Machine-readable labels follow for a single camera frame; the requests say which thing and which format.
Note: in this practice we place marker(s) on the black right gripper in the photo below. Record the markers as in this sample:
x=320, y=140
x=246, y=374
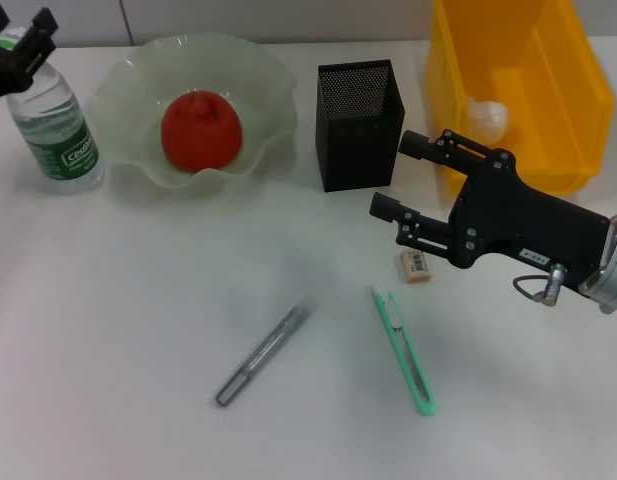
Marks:
x=528, y=225

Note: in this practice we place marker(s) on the yellow plastic bin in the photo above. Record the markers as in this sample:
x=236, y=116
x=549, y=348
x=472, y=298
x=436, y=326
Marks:
x=548, y=75

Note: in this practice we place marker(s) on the green thread snips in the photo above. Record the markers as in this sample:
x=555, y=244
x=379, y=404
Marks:
x=403, y=345

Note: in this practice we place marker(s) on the grey pen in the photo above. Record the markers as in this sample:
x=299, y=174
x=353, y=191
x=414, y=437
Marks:
x=268, y=347

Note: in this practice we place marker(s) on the pale green wavy fruit plate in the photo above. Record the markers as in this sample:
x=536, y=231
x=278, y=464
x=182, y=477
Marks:
x=123, y=115

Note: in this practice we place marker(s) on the clear bottle with green label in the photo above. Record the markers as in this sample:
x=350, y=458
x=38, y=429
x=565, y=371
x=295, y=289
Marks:
x=58, y=130

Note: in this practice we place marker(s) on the black mesh pen holder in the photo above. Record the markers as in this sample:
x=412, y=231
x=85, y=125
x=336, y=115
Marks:
x=360, y=145

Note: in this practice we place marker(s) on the orange fruit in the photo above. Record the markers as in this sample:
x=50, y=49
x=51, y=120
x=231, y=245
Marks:
x=203, y=130

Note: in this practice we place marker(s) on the white paper ball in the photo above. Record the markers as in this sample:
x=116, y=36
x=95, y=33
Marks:
x=488, y=120

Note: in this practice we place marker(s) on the beige eraser with barcode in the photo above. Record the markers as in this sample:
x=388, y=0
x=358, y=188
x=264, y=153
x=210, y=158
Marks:
x=417, y=267

